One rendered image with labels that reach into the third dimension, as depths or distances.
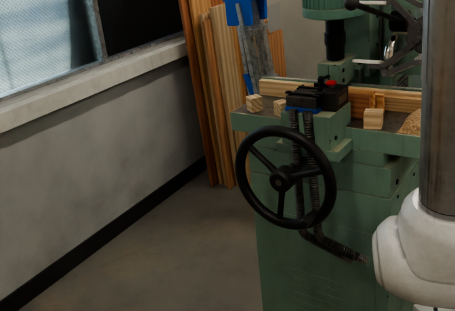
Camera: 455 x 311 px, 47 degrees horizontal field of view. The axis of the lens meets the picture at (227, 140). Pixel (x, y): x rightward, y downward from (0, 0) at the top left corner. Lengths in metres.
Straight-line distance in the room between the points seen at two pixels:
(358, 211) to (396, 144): 0.24
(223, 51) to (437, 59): 2.18
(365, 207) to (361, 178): 0.09
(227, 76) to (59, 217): 1.15
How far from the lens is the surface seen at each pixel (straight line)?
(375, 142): 1.39
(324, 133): 1.32
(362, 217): 1.51
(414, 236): 0.90
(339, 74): 1.49
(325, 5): 1.43
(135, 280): 2.45
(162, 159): 2.99
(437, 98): 0.77
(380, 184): 1.44
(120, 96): 2.67
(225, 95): 2.88
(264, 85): 1.69
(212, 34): 2.83
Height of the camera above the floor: 1.41
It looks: 22 degrees down
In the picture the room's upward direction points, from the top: 6 degrees counter-clockwise
